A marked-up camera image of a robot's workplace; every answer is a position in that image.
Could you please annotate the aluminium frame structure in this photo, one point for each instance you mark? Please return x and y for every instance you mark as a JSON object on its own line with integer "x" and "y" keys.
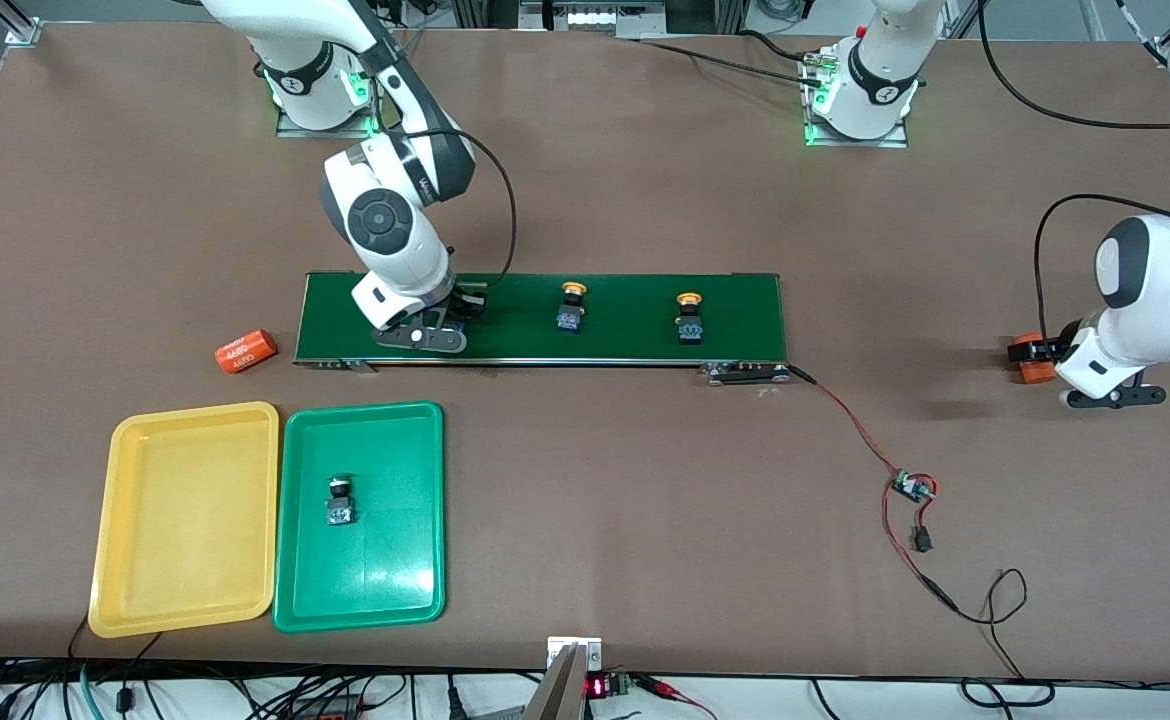
{"x": 535, "y": 12}

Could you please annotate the yellow plastic tray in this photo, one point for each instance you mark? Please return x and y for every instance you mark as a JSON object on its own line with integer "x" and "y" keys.
{"x": 185, "y": 520}

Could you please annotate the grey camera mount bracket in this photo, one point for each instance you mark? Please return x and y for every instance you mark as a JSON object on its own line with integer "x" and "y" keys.
{"x": 557, "y": 690}

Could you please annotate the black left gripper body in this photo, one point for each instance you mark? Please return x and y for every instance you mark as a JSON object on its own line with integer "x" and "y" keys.
{"x": 1063, "y": 347}

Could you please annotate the green conveyor belt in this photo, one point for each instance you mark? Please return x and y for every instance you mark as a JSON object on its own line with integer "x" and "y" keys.
{"x": 625, "y": 330}

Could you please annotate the orange cylinder with white print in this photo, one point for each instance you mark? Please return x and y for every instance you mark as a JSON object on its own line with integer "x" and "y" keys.
{"x": 246, "y": 351}
{"x": 1020, "y": 350}

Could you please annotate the yellow push button switch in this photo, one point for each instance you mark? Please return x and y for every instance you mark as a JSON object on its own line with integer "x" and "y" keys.
{"x": 689, "y": 328}
{"x": 571, "y": 318}

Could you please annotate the aluminium profile corner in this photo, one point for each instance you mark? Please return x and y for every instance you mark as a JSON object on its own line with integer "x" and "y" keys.
{"x": 20, "y": 30}

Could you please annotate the small green circuit board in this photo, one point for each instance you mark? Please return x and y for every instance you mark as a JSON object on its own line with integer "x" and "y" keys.
{"x": 913, "y": 486}

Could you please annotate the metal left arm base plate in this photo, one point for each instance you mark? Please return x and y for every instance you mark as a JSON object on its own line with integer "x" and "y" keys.
{"x": 860, "y": 143}

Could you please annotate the red clip lead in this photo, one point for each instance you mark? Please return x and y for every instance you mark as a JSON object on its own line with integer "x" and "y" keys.
{"x": 675, "y": 692}

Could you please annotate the small black connector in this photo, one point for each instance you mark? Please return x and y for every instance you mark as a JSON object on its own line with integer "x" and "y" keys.
{"x": 923, "y": 541}

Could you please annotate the green plastic tray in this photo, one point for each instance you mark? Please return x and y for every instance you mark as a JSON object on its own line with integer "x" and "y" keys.
{"x": 385, "y": 570}

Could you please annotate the red digit display module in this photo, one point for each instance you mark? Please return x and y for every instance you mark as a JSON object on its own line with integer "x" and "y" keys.
{"x": 600, "y": 687}

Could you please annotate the red power strip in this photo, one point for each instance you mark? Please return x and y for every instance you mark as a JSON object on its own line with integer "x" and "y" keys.
{"x": 325, "y": 714}

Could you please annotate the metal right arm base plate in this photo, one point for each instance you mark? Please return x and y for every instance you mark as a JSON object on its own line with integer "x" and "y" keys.
{"x": 290, "y": 125}

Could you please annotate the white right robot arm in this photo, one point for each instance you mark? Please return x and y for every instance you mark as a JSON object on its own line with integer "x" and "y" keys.
{"x": 385, "y": 215}

